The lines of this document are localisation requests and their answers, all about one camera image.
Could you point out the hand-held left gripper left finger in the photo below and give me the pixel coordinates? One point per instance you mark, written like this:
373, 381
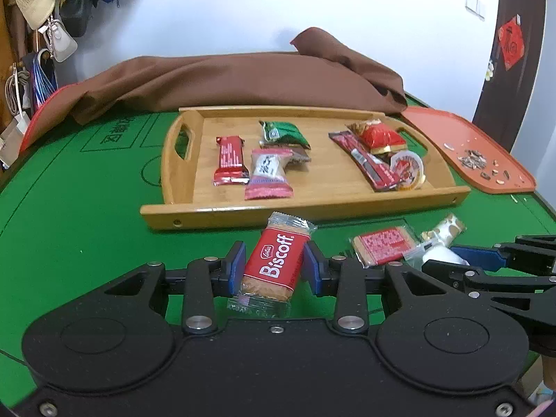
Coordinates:
236, 269

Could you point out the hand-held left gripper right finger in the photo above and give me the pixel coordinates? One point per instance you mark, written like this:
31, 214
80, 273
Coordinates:
311, 269

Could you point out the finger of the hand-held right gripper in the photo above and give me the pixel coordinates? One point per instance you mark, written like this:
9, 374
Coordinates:
486, 284
475, 256

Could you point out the red caramel biscuit packet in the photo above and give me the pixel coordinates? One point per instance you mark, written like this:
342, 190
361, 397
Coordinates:
273, 265

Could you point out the white and gold candy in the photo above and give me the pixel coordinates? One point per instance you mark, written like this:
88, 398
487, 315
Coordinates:
443, 230

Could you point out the pink and white snack packet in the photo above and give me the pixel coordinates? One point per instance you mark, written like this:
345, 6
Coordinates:
267, 173

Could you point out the red wafer bar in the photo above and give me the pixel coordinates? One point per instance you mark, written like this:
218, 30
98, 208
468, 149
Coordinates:
230, 158

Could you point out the round jelly cup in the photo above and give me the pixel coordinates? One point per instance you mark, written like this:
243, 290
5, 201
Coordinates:
406, 169

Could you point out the green snack packet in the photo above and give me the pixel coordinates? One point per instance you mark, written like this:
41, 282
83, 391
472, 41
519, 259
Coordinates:
284, 132

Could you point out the red nut snack packet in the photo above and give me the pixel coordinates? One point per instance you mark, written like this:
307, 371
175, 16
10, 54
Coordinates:
380, 135

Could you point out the person's right forearm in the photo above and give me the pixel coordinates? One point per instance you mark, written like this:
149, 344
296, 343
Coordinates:
549, 371

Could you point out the pink cracker packet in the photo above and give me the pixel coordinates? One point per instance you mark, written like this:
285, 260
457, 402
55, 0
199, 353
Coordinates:
382, 245

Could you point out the light blue cloth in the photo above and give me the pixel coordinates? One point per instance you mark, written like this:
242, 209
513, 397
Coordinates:
543, 402

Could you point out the pile of seed shells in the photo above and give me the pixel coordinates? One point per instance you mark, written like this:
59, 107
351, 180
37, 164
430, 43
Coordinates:
473, 158

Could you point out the dark brown snack packet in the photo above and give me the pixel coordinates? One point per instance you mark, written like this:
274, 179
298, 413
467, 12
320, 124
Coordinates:
301, 154

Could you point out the dark red stick packet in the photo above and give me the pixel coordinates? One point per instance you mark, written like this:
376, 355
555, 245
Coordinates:
369, 167

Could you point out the orange plastic tray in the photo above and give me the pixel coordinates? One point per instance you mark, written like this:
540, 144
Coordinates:
438, 130

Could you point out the dark brown door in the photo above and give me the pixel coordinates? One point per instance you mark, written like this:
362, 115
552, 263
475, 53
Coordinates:
521, 95

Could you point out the small flower door sticker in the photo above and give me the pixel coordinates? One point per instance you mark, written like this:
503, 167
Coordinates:
489, 69

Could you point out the brown cloth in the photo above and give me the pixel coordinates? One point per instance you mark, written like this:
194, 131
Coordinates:
217, 78

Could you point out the red door decoration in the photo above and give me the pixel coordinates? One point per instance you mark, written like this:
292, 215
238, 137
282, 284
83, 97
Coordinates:
511, 43

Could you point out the red plastic tray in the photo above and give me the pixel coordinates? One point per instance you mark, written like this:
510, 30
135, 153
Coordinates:
43, 113

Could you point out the blue striped bag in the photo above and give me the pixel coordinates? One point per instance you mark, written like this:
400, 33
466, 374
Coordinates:
41, 82

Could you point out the white handbag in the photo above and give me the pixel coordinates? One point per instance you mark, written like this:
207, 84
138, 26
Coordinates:
61, 41

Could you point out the white wall switch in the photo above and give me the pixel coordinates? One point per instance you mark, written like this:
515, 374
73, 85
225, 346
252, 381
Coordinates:
474, 6

